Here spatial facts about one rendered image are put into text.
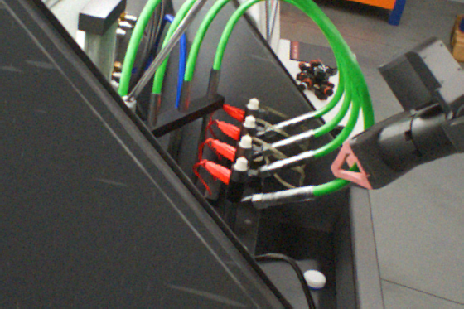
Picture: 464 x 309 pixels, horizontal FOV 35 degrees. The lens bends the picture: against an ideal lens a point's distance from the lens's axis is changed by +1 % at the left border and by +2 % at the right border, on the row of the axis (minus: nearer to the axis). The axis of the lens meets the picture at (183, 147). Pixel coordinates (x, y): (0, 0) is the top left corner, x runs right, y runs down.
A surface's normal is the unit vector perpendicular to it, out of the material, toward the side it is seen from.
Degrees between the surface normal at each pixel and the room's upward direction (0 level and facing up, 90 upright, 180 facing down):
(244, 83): 90
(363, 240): 0
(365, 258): 0
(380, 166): 46
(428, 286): 0
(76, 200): 90
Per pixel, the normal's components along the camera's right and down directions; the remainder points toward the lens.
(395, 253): 0.16, -0.87
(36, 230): -0.16, 0.44
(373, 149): 0.45, -0.26
